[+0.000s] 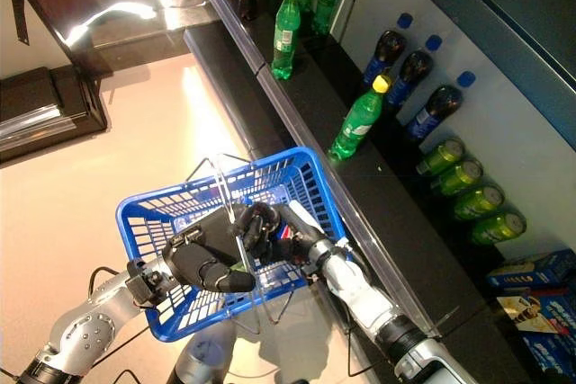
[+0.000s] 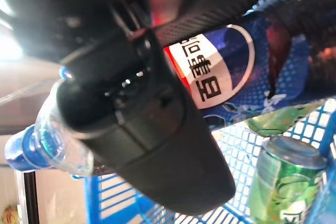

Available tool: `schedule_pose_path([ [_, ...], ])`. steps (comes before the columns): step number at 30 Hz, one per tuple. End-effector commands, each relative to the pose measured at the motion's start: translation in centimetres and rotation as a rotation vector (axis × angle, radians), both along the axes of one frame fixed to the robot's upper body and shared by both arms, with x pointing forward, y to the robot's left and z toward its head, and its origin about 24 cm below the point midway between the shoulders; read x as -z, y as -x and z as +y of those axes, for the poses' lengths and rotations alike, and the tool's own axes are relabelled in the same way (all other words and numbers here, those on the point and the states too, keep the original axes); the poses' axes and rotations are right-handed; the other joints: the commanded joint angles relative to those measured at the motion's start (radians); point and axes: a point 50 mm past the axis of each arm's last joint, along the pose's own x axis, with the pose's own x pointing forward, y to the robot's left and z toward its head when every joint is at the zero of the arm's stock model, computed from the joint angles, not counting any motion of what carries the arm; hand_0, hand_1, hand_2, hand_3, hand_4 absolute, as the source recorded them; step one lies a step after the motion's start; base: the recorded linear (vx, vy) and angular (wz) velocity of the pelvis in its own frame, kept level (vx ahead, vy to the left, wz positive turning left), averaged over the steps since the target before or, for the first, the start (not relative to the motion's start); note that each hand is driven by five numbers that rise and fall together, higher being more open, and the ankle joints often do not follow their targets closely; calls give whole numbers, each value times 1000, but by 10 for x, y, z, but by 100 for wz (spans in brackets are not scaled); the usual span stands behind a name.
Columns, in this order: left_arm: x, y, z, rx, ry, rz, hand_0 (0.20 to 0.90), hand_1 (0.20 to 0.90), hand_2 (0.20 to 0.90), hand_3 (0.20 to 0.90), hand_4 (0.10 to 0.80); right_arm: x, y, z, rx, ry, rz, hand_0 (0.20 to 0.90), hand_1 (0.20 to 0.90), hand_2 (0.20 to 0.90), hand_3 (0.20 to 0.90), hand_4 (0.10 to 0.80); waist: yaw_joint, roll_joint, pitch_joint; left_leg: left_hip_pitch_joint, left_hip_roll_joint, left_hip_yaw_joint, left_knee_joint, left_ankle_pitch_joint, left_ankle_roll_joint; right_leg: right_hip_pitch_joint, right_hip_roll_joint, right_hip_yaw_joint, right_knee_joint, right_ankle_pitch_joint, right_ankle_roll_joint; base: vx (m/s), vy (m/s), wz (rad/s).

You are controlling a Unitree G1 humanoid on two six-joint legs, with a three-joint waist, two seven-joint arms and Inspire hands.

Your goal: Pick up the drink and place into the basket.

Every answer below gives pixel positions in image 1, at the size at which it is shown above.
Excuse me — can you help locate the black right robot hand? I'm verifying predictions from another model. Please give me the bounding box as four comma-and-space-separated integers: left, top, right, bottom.
245, 203, 337, 268

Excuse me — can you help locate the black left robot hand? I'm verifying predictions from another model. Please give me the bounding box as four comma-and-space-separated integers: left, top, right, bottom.
164, 204, 256, 294

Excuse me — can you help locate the blue plastic shopping basket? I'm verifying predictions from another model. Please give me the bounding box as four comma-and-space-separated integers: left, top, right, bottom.
115, 146, 350, 343

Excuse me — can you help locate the silver left robot leg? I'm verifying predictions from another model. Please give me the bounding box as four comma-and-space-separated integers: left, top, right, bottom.
166, 320, 238, 384

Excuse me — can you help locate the black base shelf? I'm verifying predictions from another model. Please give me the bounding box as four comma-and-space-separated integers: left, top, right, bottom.
183, 26, 451, 384

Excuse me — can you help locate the black side shelf unit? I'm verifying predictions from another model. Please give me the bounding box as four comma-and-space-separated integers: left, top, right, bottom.
0, 0, 158, 164

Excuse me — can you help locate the narrow blue cookie box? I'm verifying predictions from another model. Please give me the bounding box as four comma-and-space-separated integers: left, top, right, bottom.
485, 248, 576, 291

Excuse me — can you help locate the blue wafer roll box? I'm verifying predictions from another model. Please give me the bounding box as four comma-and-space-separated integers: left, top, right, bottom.
497, 294, 559, 335

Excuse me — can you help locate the dark shelf board bare edge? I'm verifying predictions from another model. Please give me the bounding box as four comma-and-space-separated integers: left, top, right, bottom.
382, 0, 576, 151

